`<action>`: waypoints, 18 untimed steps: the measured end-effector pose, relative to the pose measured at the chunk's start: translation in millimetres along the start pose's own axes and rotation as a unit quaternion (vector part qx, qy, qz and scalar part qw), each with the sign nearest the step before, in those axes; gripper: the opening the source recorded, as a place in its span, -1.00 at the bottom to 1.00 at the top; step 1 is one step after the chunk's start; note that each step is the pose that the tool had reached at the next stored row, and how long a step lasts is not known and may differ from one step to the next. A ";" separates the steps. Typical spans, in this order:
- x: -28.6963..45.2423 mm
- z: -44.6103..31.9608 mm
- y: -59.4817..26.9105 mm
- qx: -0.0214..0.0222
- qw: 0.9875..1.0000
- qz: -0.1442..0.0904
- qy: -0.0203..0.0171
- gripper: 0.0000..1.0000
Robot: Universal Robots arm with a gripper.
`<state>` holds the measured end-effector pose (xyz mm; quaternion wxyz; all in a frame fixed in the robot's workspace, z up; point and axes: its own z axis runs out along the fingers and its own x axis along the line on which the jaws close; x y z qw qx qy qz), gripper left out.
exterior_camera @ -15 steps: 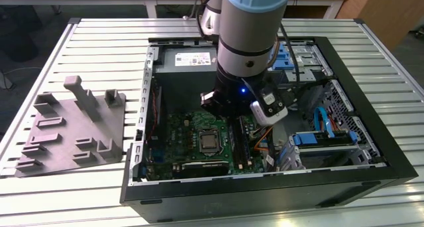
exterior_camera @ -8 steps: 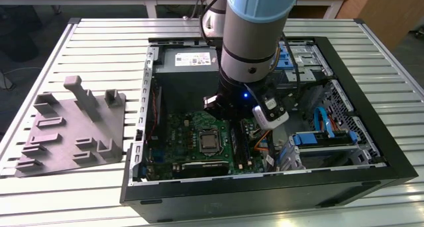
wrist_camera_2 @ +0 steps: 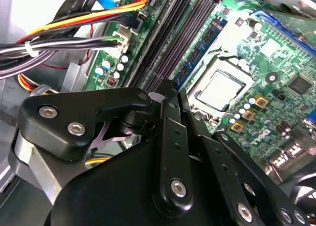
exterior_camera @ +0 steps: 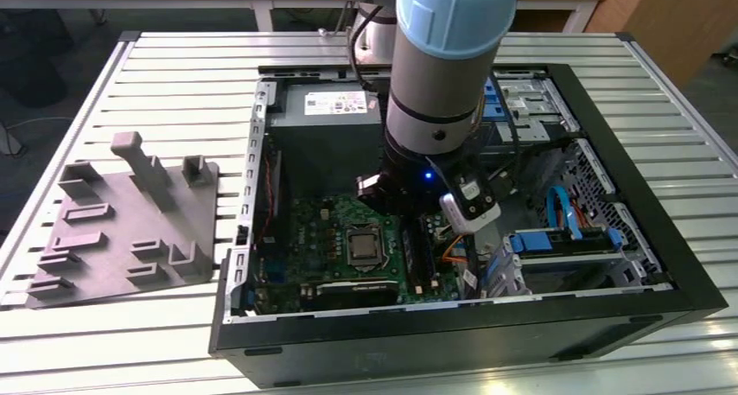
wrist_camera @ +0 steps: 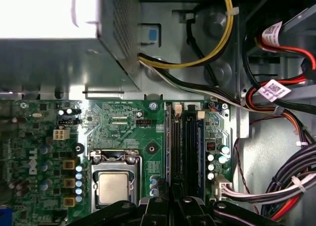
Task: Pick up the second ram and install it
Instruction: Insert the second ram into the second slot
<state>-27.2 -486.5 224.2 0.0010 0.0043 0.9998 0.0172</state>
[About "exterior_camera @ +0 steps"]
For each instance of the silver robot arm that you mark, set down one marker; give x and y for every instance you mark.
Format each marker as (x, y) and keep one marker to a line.
(437, 88)

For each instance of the RAM slot with white clips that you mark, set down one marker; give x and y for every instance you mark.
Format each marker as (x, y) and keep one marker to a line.
(416, 289)
(432, 285)

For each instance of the grey power supply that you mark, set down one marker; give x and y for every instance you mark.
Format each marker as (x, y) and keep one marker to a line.
(323, 153)

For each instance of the silver CPU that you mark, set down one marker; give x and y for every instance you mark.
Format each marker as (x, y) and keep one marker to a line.
(364, 246)

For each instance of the green motherboard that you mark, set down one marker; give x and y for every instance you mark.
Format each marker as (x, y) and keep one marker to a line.
(311, 239)

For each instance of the blue plastic drive latch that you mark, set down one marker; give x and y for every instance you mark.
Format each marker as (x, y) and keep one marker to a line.
(495, 110)

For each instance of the hard disk in blue carrier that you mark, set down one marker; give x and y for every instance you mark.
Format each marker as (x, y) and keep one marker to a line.
(530, 241)

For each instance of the blue plastic strip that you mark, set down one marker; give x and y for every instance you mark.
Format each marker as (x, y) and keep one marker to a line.
(489, 274)

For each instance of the grey metal drive cage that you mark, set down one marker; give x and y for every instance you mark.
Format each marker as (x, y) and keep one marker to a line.
(536, 127)

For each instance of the black graphics card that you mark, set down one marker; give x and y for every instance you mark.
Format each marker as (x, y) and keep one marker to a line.
(351, 293)

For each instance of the metal disk bay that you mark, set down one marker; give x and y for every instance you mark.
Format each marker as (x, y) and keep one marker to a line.
(576, 261)

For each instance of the black PC case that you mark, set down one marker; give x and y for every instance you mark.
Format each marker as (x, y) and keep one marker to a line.
(403, 347)

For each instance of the grey parts rack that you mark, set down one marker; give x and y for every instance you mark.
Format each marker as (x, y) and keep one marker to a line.
(114, 239)

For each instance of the wooden cabinet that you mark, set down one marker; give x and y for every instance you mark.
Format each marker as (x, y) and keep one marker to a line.
(680, 23)

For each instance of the black office chair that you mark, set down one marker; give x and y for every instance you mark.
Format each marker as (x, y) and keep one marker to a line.
(34, 66)

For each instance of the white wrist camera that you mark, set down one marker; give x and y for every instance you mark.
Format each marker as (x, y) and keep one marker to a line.
(469, 218)

